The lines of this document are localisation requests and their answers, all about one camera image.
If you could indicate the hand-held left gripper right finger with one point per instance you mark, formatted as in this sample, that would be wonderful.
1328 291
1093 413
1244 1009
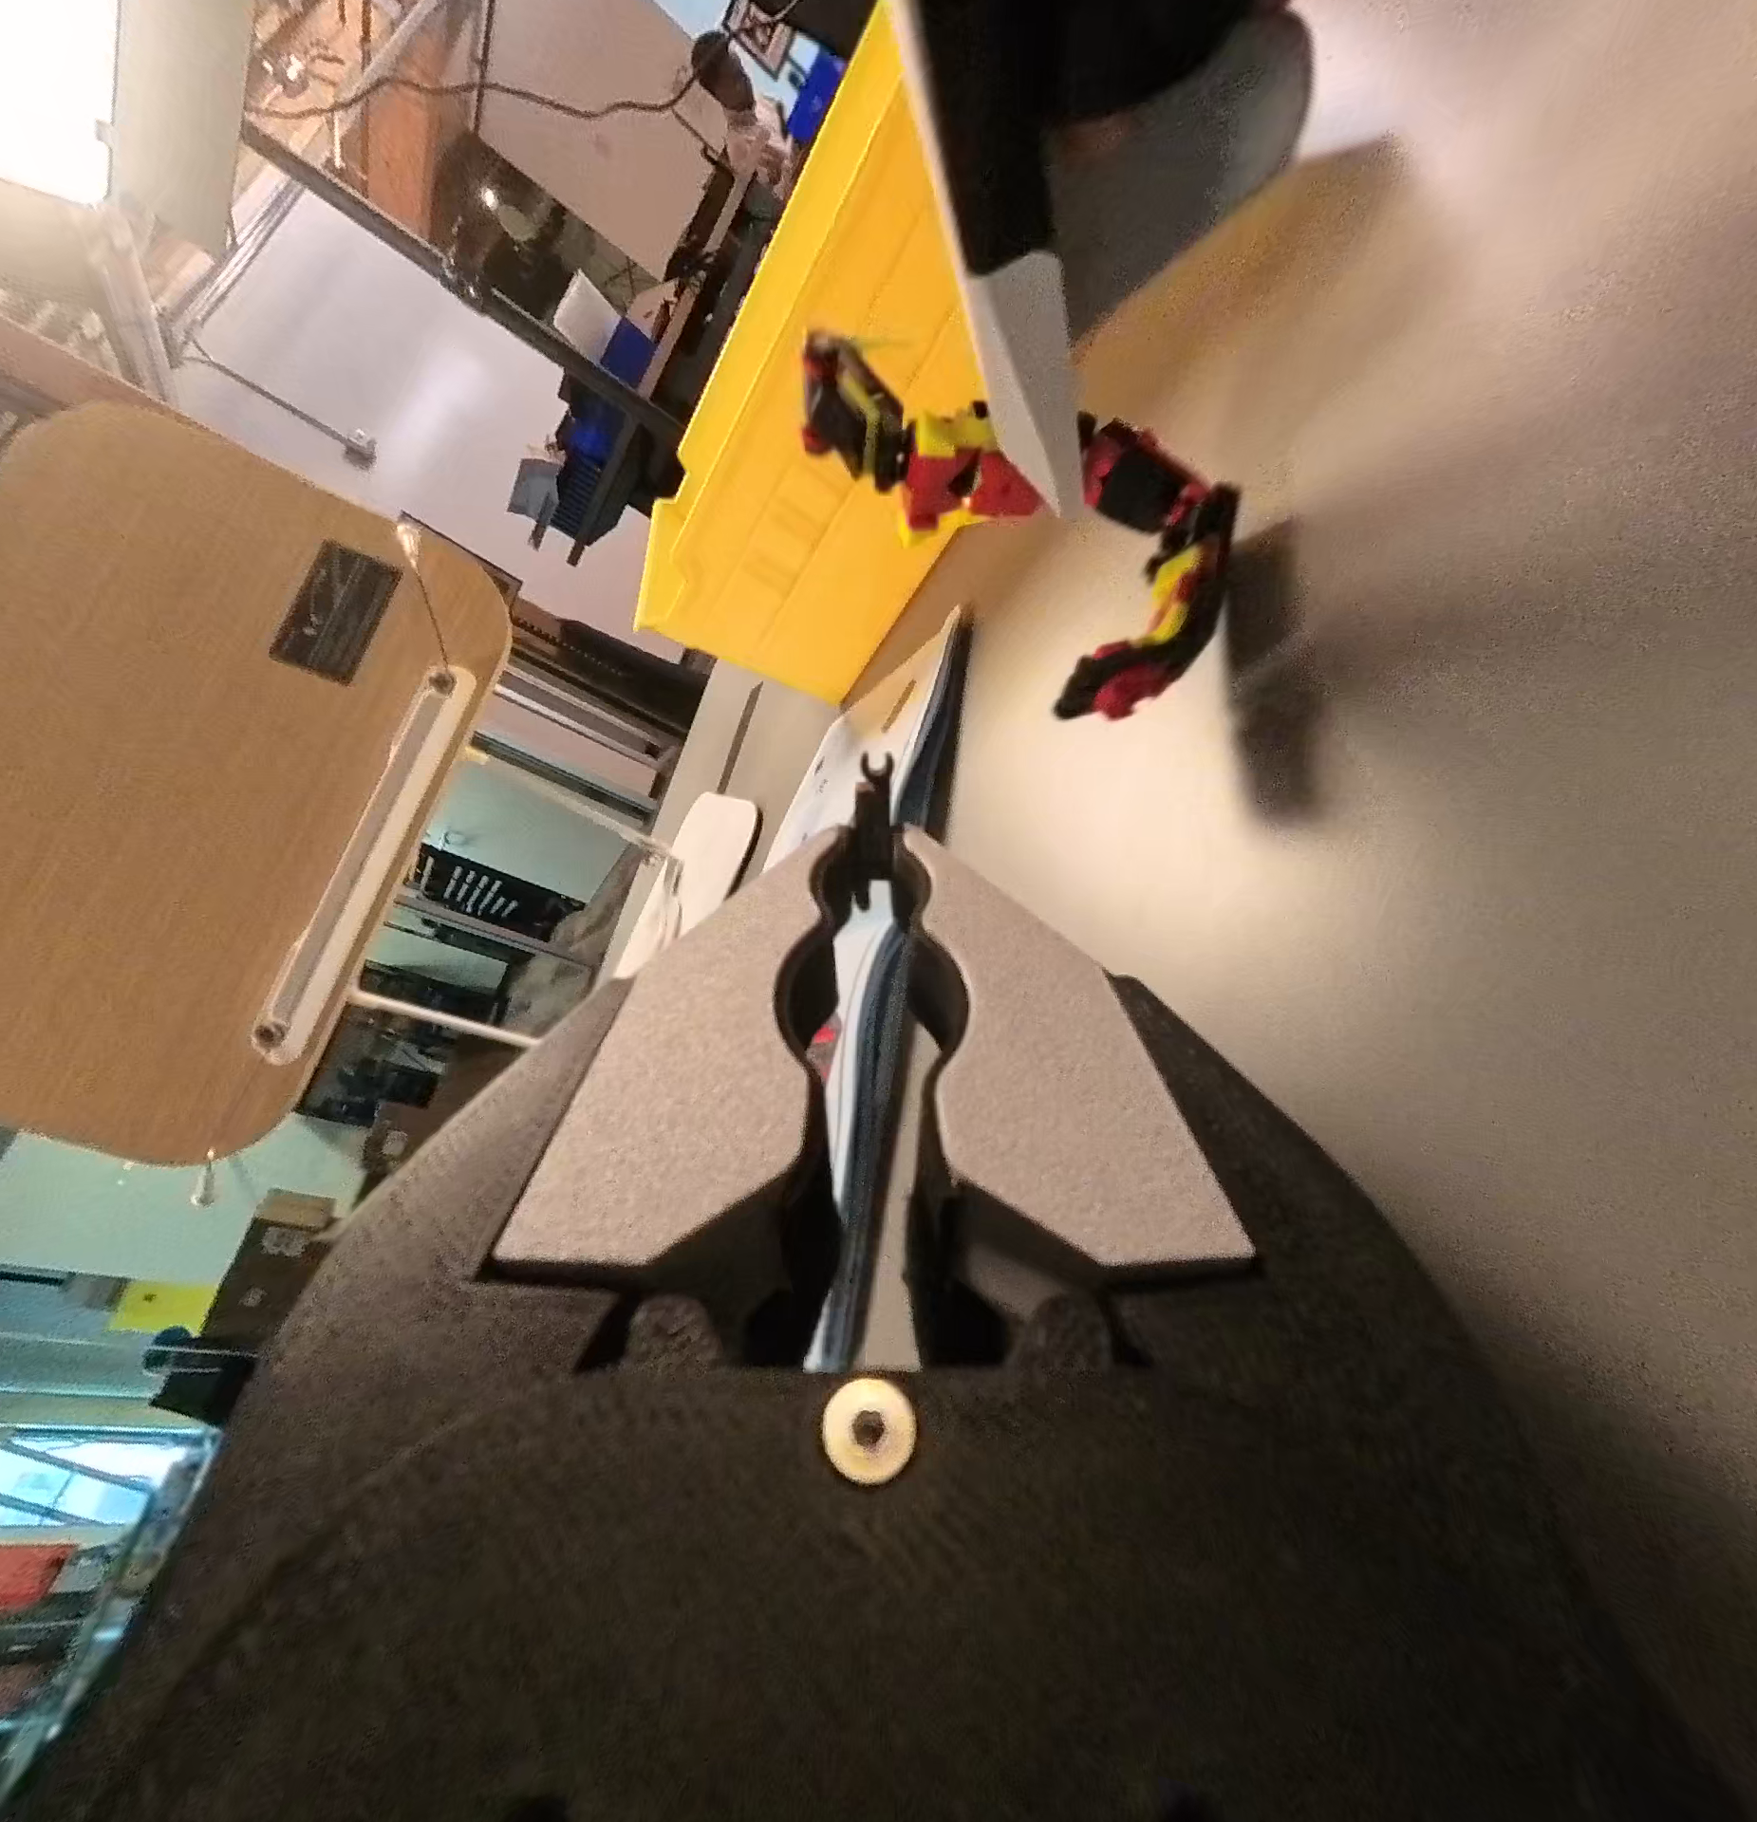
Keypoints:
1093 1140

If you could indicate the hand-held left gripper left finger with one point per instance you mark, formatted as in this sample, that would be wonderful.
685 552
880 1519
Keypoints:
651 1140

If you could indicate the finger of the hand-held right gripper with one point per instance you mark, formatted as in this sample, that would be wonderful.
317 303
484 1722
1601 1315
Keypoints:
1037 370

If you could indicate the yellow plastic bin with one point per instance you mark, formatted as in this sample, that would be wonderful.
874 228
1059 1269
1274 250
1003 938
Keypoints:
806 426

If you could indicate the thin black toy brick piece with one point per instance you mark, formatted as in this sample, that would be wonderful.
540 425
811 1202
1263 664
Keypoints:
870 840

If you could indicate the open instruction booklet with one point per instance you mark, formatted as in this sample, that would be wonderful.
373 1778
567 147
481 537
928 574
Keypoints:
880 1140

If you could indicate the background work desk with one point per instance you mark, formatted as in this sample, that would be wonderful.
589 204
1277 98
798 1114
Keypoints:
651 327

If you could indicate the yellow sign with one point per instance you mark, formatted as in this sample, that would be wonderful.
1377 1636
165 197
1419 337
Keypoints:
167 1305

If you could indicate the wooden board stand white base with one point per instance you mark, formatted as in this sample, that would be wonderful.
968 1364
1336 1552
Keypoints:
181 740

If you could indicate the shelving with red crates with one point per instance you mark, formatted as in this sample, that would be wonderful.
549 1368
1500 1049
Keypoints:
15 1577

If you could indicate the studio light panel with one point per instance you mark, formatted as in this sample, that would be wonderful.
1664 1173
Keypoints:
51 86

